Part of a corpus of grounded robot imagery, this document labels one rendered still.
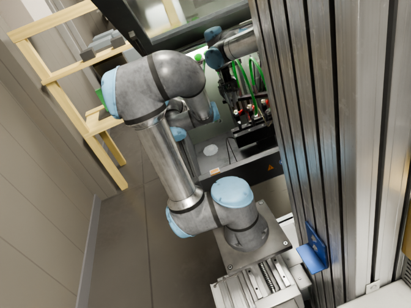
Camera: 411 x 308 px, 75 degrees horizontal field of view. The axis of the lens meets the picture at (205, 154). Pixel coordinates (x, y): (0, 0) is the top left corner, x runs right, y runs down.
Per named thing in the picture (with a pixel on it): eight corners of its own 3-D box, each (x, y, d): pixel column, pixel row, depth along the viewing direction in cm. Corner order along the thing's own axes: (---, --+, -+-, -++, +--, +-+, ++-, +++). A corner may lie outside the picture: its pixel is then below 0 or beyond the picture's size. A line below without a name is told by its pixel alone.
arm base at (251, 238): (276, 240, 87) (271, 222, 81) (233, 259, 86) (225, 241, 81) (258, 208, 99) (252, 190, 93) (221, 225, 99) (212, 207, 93)
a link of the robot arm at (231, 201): (263, 222, 82) (254, 192, 74) (221, 236, 83) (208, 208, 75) (252, 195, 92) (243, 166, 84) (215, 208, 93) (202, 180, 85)
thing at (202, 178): (208, 201, 145) (199, 181, 136) (207, 196, 149) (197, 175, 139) (318, 161, 142) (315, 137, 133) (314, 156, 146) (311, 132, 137)
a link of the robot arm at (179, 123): (192, 128, 99) (185, 103, 103) (164, 138, 100) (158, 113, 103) (197, 135, 106) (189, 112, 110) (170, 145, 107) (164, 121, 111)
